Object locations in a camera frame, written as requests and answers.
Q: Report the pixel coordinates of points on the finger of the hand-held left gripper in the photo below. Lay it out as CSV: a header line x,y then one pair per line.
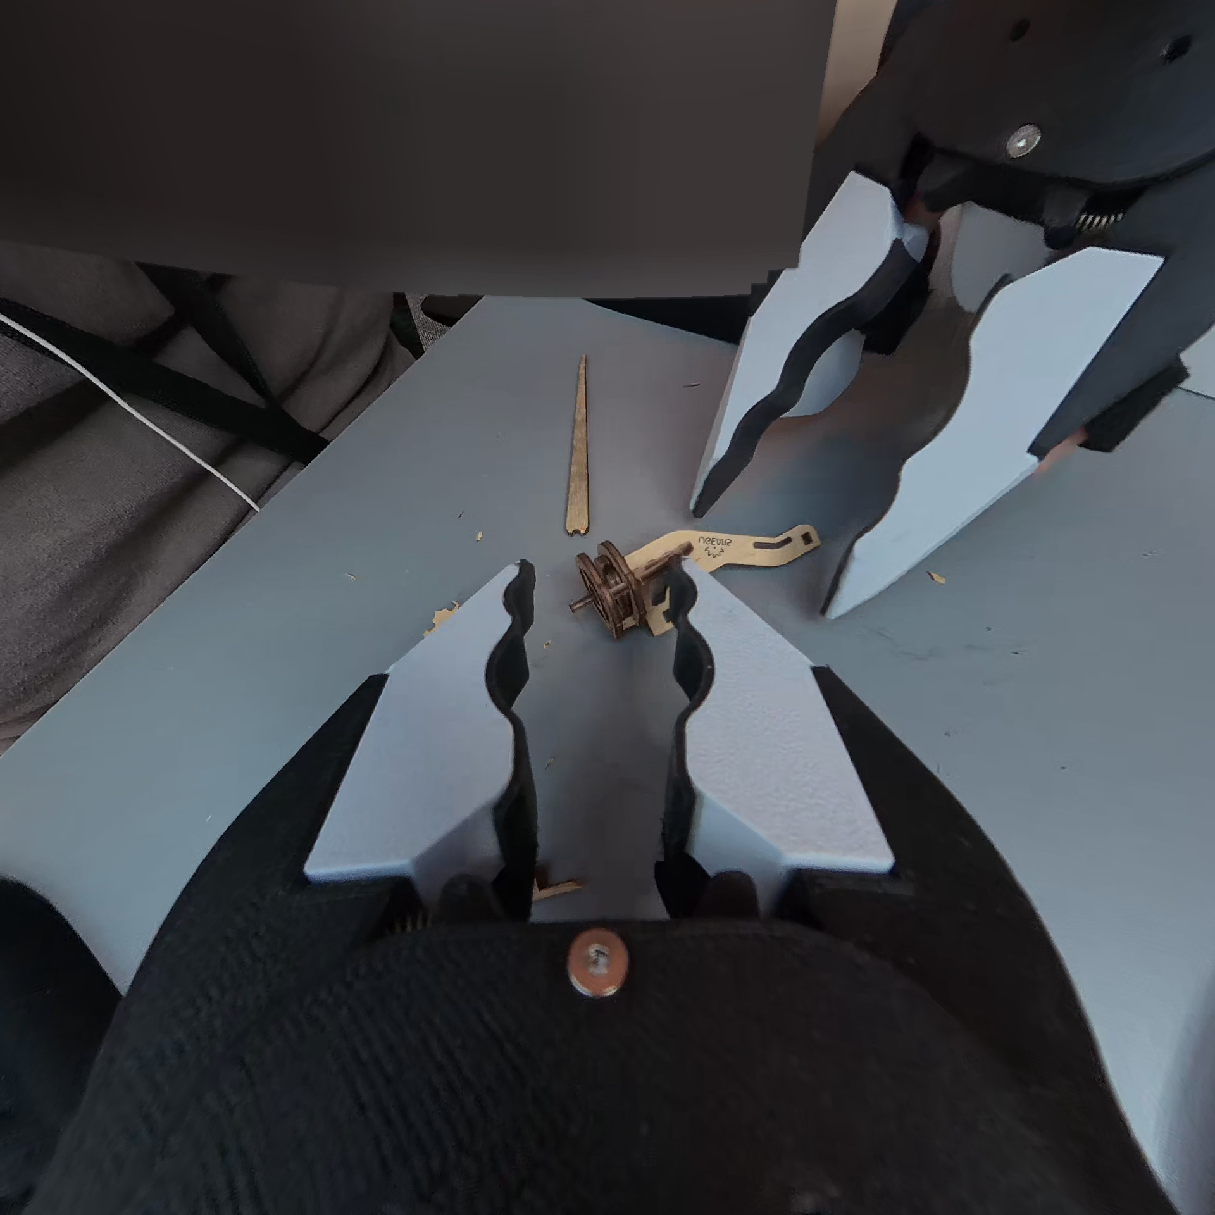
x,y
807,286
1035,371

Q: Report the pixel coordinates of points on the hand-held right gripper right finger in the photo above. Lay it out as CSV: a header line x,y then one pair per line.
x,y
779,769

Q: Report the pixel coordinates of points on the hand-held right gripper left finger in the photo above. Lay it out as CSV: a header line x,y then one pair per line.
x,y
418,769

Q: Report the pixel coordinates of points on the curved wooden lever part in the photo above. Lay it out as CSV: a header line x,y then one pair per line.
x,y
722,549

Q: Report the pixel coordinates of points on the wooden wheel assembly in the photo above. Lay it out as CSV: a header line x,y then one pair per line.
x,y
608,589

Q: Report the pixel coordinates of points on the thin forked wooden piece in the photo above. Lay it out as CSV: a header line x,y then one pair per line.
x,y
560,890

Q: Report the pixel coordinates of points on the pointed wooden stick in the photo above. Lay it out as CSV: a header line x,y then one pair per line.
x,y
577,456

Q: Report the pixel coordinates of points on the dark cloth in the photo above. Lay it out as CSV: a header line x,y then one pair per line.
x,y
48,1045

